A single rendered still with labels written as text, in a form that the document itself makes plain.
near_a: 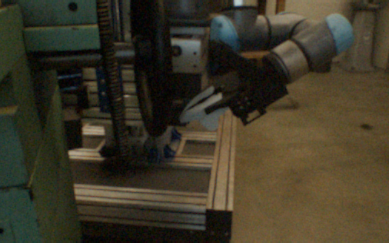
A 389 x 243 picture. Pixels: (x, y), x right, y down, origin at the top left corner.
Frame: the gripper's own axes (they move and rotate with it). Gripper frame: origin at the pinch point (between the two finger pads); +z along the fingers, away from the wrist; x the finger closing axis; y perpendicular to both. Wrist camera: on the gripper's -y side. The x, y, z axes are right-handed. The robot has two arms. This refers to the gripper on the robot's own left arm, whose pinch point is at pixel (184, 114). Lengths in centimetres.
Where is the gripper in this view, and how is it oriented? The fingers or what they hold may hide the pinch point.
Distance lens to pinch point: 65.9
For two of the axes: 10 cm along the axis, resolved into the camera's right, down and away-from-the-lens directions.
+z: -8.6, 5.2, 0.0
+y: 4.4, 7.4, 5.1
